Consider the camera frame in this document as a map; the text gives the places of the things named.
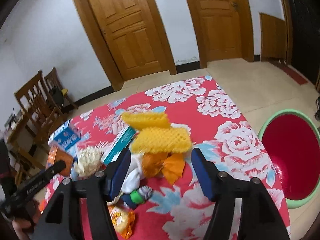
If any orange snack bag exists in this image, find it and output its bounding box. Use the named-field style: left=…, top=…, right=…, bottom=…
left=108, top=205, right=136, bottom=239

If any yellow foam net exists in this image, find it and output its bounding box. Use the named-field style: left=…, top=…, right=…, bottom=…
left=131, top=127, right=193, bottom=154
left=121, top=111, right=171, bottom=131

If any person's left hand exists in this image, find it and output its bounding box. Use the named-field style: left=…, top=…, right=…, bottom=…
left=12, top=218, right=34, bottom=240

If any wooden side table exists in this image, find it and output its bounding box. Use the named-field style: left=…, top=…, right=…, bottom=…
left=7, top=115, right=48, bottom=185

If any cream foam fruit net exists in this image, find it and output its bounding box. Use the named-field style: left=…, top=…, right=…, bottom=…
left=74, top=146, right=103, bottom=179

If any orange small box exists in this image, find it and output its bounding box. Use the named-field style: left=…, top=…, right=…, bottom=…
left=46, top=146, right=74, bottom=177

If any white crumpled tissue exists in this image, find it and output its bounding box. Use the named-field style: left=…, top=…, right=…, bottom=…
left=121, top=154, right=144, bottom=194

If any blue white milk carton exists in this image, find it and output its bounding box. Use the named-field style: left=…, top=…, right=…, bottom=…
left=48, top=120, right=81, bottom=151

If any red basin green rim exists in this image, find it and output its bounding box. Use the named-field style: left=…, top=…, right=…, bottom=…
left=258, top=109, right=319, bottom=209

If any front wooden chair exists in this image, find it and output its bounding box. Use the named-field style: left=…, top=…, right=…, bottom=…
left=14, top=70, right=67, bottom=145

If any wooden chair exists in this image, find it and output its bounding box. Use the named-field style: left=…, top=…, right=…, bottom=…
left=14, top=70, right=67, bottom=145
left=44, top=67, right=79, bottom=113

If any teal white carton box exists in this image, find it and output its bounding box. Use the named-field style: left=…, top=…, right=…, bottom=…
left=100, top=126, right=136, bottom=166

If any red floral tablecloth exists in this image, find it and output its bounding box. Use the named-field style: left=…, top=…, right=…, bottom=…
left=38, top=74, right=291, bottom=240

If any rear wooden chair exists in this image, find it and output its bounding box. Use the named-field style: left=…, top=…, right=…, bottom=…
left=44, top=67, right=79, bottom=113

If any red door mat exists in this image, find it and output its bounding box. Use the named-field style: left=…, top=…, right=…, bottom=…
left=270, top=61, right=308, bottom=85

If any low wooden cabinet panel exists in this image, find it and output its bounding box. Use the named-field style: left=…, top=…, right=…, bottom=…
left=260, top=13, right=287, bottom=61

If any middle wooden door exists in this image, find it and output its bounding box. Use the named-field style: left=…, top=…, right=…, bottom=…
left=187, top=0, right=254, bottom=68

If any wooden door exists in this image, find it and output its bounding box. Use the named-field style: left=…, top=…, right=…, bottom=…
left=73, top=0, right=177, bottom=91
left=187, top=0, right=254, bottom=68

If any left wooden door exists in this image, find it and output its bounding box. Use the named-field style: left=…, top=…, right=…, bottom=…
left=73, top=0, right=177, bottom=91

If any dark entrance door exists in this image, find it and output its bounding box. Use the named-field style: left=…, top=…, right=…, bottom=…
left=281, top=0, right=319, bottom=85

